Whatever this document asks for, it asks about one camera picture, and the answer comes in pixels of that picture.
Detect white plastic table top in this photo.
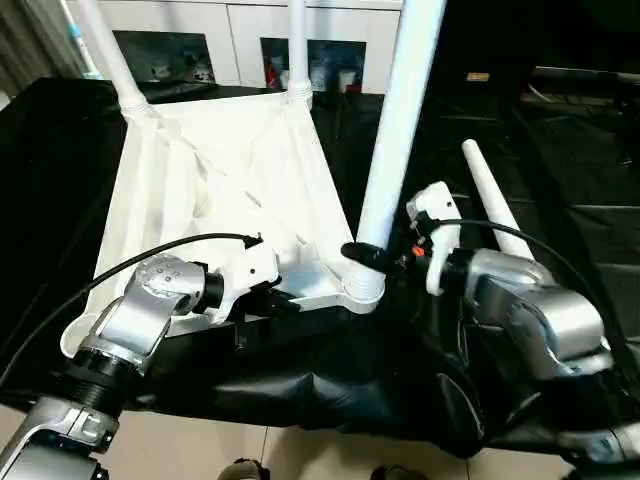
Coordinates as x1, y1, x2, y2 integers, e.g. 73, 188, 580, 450
58, 88, 387, 361

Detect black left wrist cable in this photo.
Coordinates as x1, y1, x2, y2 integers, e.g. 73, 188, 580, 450
0, 231, 265, 391

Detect black plastic mat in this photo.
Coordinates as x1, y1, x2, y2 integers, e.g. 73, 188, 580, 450
0, 75, 640, 461

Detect white cabinet with glass doors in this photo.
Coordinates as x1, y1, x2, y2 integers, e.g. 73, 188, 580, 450
58, 0, 403, 97

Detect person's black shoes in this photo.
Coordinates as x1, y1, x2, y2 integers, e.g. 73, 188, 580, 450
370, 464, 431, 480
216, 458, 271, 480

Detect white plastic table leg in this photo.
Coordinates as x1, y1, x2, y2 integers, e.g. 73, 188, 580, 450
284, 0, 314, 103
76, 0, 153, 115
340, 0, 448, 303
460, 139, 537, 265

